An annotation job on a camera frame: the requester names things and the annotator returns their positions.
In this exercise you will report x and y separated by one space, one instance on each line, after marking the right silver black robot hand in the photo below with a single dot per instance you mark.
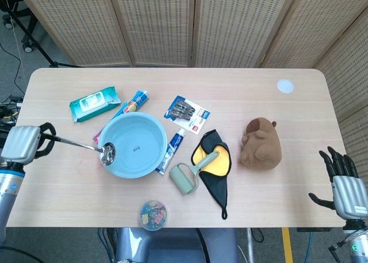
349 196

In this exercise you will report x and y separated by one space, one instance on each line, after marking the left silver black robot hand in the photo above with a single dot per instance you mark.
21 143

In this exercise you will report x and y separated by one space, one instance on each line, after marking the stainless steel ladle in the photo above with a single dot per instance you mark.
107 155

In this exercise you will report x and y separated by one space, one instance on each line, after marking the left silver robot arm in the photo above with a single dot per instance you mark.
8 194

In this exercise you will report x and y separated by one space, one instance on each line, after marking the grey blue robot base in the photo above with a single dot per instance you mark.
172 245

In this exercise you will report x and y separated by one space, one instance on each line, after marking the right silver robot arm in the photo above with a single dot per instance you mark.
358 245

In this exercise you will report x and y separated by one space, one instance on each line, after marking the green wet wipes pack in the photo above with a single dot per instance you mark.
92 103

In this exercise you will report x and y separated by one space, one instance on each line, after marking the brown capybara plush toy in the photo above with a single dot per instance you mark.
261 148

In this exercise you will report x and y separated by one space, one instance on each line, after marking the rattan folding screen panel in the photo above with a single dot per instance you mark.
238 24
316 24
350 87
158 24
80 24

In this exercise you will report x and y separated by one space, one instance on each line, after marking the black wheeled stand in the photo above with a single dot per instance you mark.
27 30

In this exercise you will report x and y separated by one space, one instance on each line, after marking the light blue plastic basin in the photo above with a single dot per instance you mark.
138 165

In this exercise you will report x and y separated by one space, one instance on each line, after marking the colourful blue toothpaste tube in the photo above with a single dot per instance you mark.
138 100

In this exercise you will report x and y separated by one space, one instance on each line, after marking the white round table cap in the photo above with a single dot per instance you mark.
285 86

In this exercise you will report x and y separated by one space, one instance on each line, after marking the yellow grey hanging towel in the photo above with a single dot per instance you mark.
217 188

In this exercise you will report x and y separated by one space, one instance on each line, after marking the clear jar of binder clips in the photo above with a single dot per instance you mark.
153 215

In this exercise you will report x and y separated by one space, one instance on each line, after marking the white blue toothpaste tube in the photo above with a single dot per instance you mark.
174 146

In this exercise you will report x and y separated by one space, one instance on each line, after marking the green lint roller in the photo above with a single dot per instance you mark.
184 181

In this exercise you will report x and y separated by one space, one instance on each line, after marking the nail clipper blister card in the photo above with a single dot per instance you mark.
198 120

